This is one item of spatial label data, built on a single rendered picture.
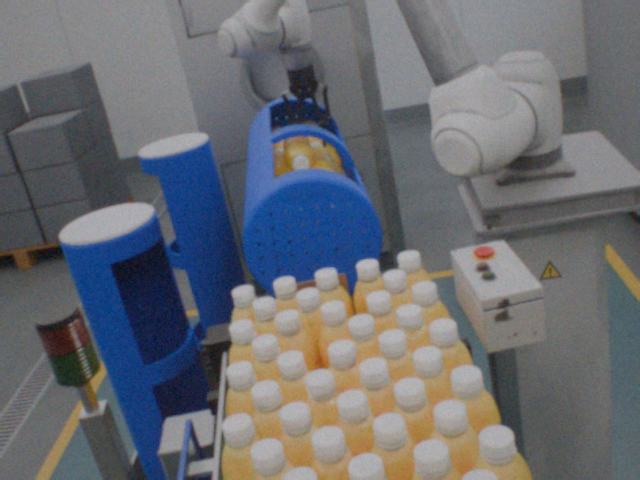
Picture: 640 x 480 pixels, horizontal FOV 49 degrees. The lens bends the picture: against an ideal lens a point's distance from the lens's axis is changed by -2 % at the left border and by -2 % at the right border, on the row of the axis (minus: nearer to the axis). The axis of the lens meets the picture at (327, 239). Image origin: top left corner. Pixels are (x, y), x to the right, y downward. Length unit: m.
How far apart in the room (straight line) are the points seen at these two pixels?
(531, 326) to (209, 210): 1.86
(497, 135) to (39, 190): 3.97
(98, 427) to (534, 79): 1.11
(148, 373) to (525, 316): 1.30
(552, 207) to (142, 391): 1.29
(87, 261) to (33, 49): 5.13
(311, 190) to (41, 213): 3.82
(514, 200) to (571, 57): 5.21
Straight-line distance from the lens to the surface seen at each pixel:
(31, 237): 5.22
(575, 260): 1.73
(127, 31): 6.75
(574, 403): 1.94
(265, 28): 1.84
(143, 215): 2.11
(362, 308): 1.28
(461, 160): 1.46
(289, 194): 1.42
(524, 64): 1.63
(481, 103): 1.47
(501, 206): 1.59
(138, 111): 6.86
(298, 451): 0.94
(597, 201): 1.64
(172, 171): 2.78
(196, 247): 2.88
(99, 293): 2.10
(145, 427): 2.31
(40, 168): 5.02
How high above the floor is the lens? 1.65
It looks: 22 degrees down
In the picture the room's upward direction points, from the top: 12 degrees counter-clockwise
